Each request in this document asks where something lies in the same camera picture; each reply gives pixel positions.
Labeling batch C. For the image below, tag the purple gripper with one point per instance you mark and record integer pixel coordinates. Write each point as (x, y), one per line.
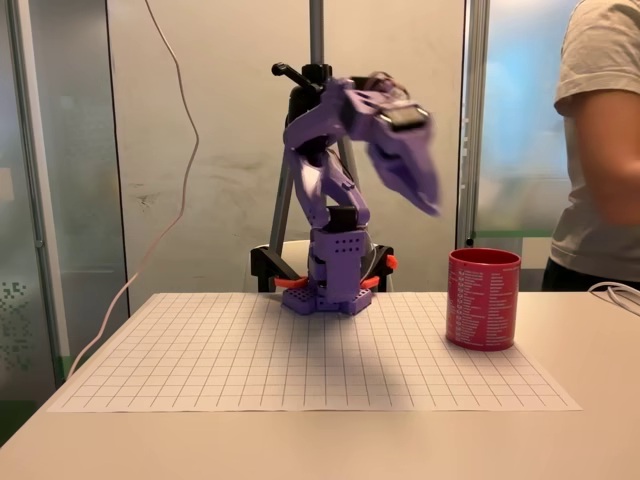
(400, 159)

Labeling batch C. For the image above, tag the purple robot arm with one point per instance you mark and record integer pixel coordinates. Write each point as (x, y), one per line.
(340, 200)

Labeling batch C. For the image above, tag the red cup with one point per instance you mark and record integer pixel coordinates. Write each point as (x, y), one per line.
(482, 305)

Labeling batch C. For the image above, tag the black orange table clamp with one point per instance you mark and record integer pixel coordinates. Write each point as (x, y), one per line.
(382, 262)
(265, 265)

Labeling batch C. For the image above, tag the white grid paper sheet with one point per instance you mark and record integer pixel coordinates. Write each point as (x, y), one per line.
(310, 365)

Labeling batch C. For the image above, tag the person in grey t-shirt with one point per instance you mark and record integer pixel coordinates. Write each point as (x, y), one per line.
(600, 50)

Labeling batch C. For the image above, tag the grey metal partition post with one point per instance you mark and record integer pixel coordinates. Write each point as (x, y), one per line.
(35, 200)
(474, 125)

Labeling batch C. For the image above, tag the grey camera tripod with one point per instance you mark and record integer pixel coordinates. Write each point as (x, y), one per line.
(316, 30)

